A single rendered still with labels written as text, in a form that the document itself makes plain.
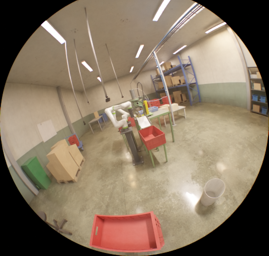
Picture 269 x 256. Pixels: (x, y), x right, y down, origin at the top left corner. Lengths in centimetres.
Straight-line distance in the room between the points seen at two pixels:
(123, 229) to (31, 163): 315
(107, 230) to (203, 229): 117
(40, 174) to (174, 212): 370
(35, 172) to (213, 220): 422
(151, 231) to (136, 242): 18
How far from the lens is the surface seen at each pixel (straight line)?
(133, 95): 235
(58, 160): 261
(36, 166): 370
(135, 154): 226
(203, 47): 679
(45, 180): 388
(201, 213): 165
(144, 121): 223
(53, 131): 565
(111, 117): 192
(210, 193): 178
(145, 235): 107
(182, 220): 159
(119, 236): 115
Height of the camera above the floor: 157
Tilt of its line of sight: 15 degrees down
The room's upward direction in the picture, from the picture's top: 18 degrees counter-clockwise
